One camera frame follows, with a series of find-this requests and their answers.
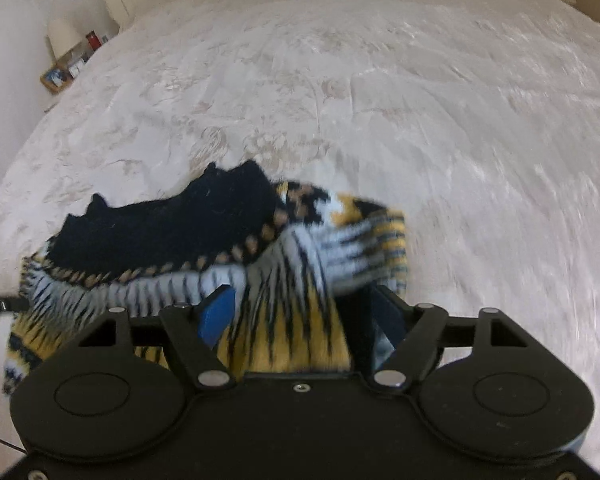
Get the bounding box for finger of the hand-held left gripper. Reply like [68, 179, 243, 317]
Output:
[0, 296, 31, 319]

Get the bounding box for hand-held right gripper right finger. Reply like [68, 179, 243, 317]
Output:
[340, 285, 532, 392]

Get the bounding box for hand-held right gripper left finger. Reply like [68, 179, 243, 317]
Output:
[76, 285, 237, 392]

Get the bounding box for patterned knit sweater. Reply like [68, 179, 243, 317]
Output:
[2, 160, 411, 396]

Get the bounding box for white floral bedspread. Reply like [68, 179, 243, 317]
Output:
[0, 0, 600, 476]

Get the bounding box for white table lamp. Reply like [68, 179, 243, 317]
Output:
[47, 16, 81, 61]

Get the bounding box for black cable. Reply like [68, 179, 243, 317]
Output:
[0, 426, 27, 454]

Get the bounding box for wooden photo frame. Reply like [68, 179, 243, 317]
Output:
[40, 64, 74, 95]

